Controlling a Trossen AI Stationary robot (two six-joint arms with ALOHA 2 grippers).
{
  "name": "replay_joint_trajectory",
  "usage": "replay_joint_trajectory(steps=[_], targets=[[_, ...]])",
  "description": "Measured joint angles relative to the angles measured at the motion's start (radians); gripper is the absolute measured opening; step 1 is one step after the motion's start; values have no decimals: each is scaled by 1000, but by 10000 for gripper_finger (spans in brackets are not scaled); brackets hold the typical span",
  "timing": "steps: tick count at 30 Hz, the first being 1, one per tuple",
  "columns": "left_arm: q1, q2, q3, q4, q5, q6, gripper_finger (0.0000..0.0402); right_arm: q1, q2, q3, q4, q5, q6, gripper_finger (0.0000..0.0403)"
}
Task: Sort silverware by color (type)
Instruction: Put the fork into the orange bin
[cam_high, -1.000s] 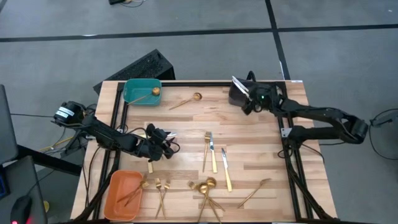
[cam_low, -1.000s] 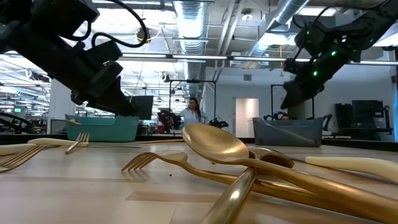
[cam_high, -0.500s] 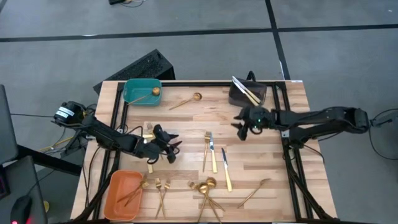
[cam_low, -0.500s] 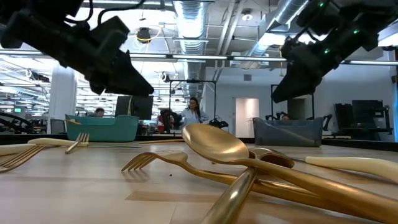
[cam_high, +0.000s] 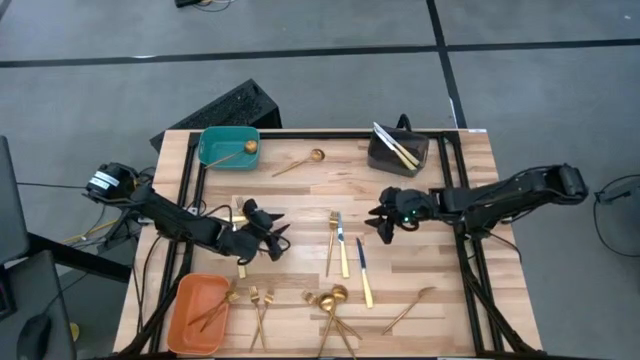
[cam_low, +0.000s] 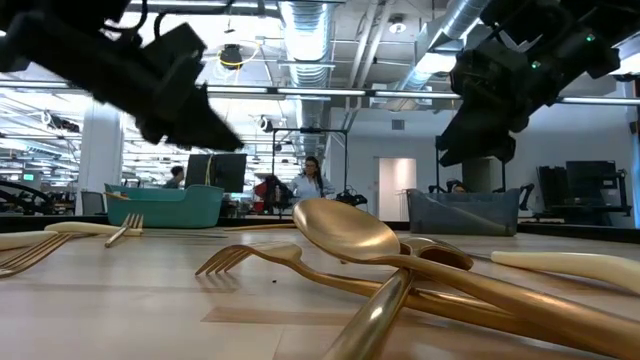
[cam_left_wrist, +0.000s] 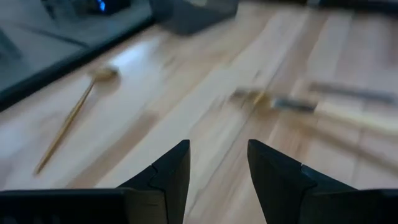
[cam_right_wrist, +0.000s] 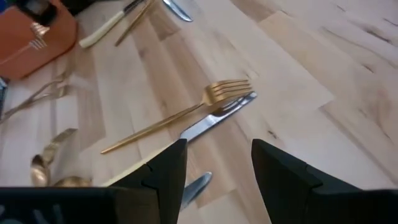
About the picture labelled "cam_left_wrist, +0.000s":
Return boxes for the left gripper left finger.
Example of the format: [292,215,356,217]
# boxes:
[117,139,191,224]

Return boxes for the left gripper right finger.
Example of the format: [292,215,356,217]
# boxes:
[248,139,358,224]

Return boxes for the silver knife with cream handle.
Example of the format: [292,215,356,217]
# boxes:
[270,98,398,131]
[310,81,398,105]

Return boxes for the gold fork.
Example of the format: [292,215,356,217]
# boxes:
[229,88,398,175]

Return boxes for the gold spoon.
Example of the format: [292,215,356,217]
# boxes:
[33,65,121,176]

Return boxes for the dark grey plastic bin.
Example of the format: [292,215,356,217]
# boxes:
[149,0,240,35]

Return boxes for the black device with blue light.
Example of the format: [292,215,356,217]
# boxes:
[71,0,131,15]

